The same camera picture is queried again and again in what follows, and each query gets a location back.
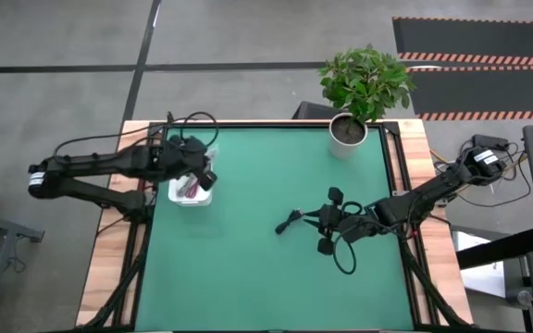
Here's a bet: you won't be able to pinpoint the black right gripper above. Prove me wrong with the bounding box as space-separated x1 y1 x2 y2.
298 185 348 257

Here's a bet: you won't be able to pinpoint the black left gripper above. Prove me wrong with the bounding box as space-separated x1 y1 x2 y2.
155 135 218 191

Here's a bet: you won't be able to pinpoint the black USB-C cable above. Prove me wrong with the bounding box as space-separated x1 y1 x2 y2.
274 207 305 236

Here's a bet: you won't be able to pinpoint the white plastic bin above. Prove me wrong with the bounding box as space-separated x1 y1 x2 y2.
167 144 220 208

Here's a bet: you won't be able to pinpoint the white plant pot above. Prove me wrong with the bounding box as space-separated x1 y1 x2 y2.
328 112 368 161

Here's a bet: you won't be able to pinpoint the green table mat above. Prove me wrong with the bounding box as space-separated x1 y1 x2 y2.
134 127 415 332

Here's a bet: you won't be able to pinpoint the green potted plant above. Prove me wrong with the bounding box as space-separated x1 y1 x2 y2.
317 44 416 127

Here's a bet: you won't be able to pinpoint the white sheet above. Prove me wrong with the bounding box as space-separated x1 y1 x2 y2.
455 230 509 298

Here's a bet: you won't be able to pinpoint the black beam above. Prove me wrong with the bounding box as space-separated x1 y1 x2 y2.
455 226 533 270

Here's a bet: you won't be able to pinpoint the black power adapter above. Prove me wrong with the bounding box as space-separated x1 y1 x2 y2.
472 133 511 151

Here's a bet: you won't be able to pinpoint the black mat with orange stripes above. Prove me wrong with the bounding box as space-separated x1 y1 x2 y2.
391 16 533 67
407 66 533 122

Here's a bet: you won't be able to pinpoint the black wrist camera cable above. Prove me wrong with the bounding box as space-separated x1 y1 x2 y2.
332 201 366 276
53 110 220 158

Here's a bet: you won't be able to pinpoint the black table frame rail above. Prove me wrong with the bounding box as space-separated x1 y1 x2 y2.
120 118 439 332

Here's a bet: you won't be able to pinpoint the black aluminium frame strut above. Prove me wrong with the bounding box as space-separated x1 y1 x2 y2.
85 216 155 329
400 244 472 329

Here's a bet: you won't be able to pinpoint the loose floor cables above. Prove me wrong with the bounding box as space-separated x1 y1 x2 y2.
430 138 533 210

